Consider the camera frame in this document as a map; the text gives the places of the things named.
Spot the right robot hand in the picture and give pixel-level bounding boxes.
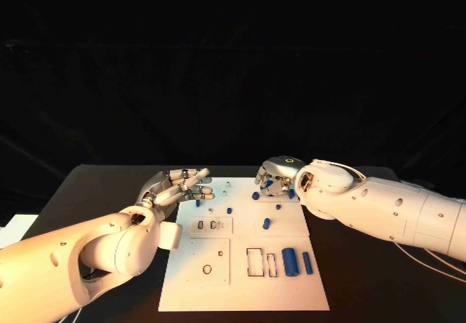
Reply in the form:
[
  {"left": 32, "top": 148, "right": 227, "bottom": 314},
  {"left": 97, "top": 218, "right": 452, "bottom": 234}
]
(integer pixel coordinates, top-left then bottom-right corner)
[{"left": 255, "top": 155, "right": 308, "bottom": 198}]

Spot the white task board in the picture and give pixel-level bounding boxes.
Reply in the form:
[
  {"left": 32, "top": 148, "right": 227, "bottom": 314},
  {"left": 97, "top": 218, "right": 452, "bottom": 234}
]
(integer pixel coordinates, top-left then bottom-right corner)
[{"left": 158, "top": 176, "right": 331, "bottom": 313}]

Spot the white cable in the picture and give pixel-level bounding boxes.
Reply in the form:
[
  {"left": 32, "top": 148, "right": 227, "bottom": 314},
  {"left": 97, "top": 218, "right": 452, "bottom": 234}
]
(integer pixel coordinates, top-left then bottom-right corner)
[
  {"left": 423, "top": 248, "right": 466, "bottom": 271},
  {"left": 395, "top": 242, "right": 466, "bottom": 283},
  {"left": 314, "top": 158, "right": 367, "bottom": 182},
  {"left": 54, "top": 306, "right": 84, "bottom": 323}
]

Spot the large blue cylinder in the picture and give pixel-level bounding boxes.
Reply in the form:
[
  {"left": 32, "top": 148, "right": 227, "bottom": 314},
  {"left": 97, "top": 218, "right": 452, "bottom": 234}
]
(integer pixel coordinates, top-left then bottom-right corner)
[{"left": 281, "top": 247, "right": 302, "bottom": 277}]

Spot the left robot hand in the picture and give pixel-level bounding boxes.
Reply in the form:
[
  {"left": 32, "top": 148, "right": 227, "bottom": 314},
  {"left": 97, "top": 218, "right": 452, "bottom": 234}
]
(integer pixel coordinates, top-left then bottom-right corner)
[{"left": 136, "top": 168, "right": 217, "bottom": 221}]

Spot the white flat panel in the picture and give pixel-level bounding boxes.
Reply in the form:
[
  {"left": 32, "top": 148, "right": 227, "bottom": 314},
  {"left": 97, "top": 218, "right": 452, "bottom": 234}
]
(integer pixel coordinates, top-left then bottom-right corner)
[{"left": 0, "top": 214, "right": 41, "bottom": 250}]

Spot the thin long blue cylinder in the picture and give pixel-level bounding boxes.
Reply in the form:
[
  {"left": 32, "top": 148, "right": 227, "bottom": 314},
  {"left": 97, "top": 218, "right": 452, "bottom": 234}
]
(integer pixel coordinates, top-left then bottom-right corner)
[{"left": 302, "top": 252, "right": 315, "bottom": 276}]

